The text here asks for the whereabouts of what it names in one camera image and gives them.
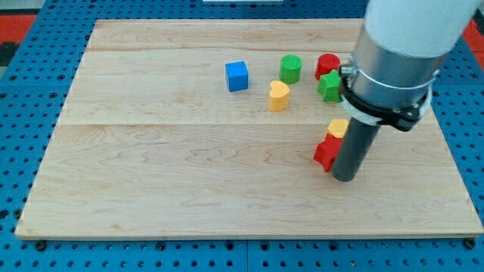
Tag yellow block beside rod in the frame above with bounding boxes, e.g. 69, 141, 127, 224
327, 119, 349, 138

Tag green cylinder block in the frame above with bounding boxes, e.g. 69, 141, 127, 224
279, 54, 303, 84

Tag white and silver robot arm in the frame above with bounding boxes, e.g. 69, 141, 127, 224
331, 0, 482, 181

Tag red star block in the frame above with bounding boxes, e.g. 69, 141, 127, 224
313, 134, 343, 172

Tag blue cube block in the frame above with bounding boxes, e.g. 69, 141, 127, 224
225, 61, 249, 92

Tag red cylinder block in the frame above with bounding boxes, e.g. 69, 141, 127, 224
315, 53, 340, 81

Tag light wooden board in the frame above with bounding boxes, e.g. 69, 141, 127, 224
15, 19, 483, 241

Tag black clamp ring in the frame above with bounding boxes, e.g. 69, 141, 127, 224
339, 63, 433, 133

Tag yellow heart block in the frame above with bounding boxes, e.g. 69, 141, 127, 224
268, 80, 290, 112

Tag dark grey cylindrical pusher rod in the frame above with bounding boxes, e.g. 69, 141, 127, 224
331, 118, 380, 182

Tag green star block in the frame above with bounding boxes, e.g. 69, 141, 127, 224
317, 70, 341, 103

